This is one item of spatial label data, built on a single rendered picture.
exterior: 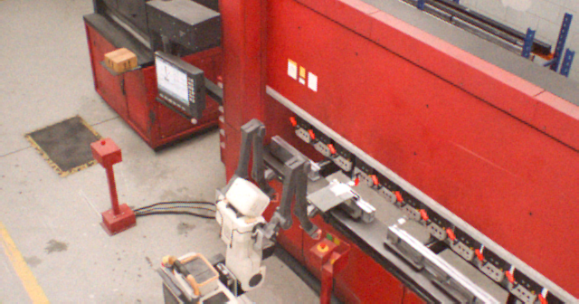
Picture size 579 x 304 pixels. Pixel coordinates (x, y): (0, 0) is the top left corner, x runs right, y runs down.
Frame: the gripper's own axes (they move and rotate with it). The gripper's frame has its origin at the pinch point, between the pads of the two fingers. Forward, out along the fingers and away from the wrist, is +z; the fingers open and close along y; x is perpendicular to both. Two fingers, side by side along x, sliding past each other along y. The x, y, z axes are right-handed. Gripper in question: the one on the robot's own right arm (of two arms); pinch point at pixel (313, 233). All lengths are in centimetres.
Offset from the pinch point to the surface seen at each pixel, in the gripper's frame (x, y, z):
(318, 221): -15, 30, 39
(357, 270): -9, -10, 51
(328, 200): -24.9, 18.6, 12.2
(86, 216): 109, 210, 56
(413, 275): -25, -54, 26
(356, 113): -66, 15, -38
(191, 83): -13, 121, -51
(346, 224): -22.7, 3.9, 25.2
